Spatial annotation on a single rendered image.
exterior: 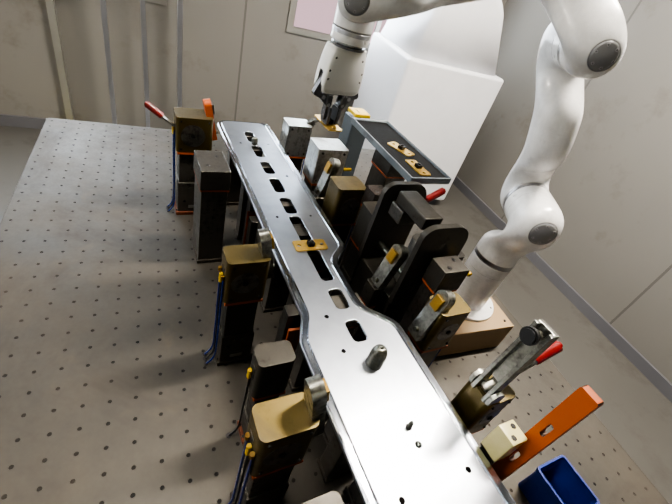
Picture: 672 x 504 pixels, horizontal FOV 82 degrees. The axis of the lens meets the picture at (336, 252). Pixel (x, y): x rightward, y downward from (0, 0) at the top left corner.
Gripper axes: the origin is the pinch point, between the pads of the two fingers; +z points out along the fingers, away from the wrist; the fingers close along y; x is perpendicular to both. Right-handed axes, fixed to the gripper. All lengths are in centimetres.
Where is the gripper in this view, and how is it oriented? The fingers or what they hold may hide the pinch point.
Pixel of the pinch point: (330, 114)
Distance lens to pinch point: 97.4
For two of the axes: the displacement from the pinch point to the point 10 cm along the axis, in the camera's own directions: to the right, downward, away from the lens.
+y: -8.5, 1.3, -5.1
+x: 4.6, 6.5, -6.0
